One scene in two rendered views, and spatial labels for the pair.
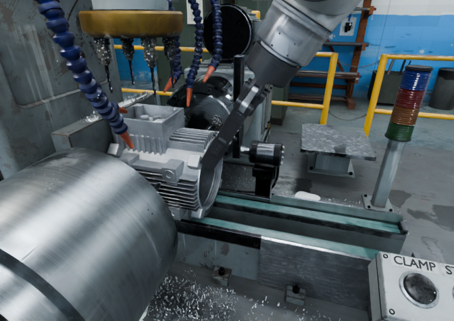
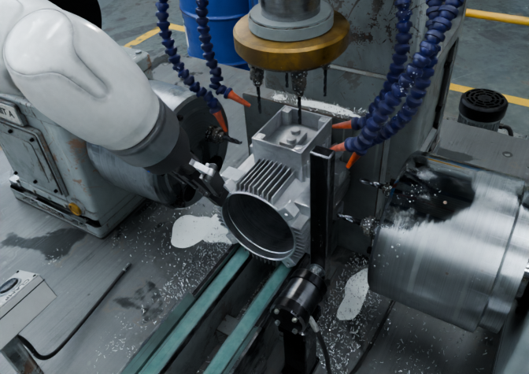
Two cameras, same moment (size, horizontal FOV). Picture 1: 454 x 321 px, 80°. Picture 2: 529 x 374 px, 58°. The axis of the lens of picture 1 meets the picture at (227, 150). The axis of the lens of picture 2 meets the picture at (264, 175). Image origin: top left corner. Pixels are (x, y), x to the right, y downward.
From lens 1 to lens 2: 93 cm
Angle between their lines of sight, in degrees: 86
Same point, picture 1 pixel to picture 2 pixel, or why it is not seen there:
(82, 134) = (254, 101)
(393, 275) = (25, 277)
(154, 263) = (128, 173)
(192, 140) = (248, 175)
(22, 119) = not seen: hidden behind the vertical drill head
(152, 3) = (254, 28)
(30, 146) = (279, 87)
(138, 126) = (267, 128)
